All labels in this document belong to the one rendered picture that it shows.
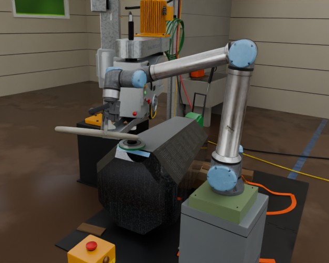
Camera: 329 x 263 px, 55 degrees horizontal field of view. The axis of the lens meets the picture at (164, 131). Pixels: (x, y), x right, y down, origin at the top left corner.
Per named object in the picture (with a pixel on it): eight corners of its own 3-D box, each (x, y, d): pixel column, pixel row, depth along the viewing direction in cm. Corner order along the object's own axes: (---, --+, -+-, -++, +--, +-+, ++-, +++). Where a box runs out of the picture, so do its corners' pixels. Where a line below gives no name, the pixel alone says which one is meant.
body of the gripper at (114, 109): (118, 122, 166) (121, 99, 167) (102, 120, 163) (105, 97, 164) (116, 123, 173) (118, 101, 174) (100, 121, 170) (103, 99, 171)
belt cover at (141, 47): (144, 52, 317) (144, 35, 312) (169, 53, 312) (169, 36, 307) (109, 63, 228) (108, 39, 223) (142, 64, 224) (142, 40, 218)
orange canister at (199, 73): (187, 79, 607) (188, 61, 596) (199, 75, 647) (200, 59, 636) (197, 80, 595) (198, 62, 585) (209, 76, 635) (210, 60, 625)
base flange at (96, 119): (83, 122, 359) (82, 118, 357) (109, 112, 400) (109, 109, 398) (117, 130, 337) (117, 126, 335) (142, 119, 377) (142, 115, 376)
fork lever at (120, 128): (129, 113, 277) (129, 108, 275) (150, 115, 273) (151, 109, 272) (97, 137, 213) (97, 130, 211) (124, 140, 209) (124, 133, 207)
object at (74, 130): (78, 134, 217) (79, 130, 217) (147, 141, 208) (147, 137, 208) (36, 129, 169) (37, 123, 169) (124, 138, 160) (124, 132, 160)
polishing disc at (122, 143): (135, 151, 246) (135, 149, 246) (113, 145, 256) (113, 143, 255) (150, 142, 263) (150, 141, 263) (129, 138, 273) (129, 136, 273)
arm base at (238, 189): (248, 184, 188) (249, 169, 185) (237, 199, 173) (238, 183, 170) (219, 178, 198) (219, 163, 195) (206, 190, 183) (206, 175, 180)
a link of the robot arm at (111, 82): (119, 66, 163) (102, 65, 166) (116, 89, 163) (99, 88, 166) (127, 70, 172) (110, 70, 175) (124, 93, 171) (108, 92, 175)
